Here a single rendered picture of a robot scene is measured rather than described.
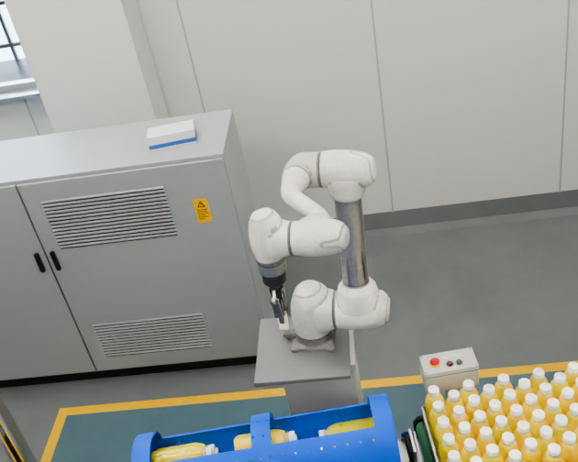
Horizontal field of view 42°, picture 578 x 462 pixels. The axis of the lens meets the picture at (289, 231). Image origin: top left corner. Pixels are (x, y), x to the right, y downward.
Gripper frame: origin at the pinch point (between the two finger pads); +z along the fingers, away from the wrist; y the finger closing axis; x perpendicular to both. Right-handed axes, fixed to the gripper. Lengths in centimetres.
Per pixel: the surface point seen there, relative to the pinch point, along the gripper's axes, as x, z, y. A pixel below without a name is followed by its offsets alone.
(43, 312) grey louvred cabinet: 173, 97, 121
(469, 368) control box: -59, 45, 24
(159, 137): 86, 3, 144
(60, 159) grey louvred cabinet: 142, 11, 141
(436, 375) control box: -47, 46, 21
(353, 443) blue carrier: -20.6, 36.2, -18.6
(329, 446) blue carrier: -13.0, 36.3, -20.1
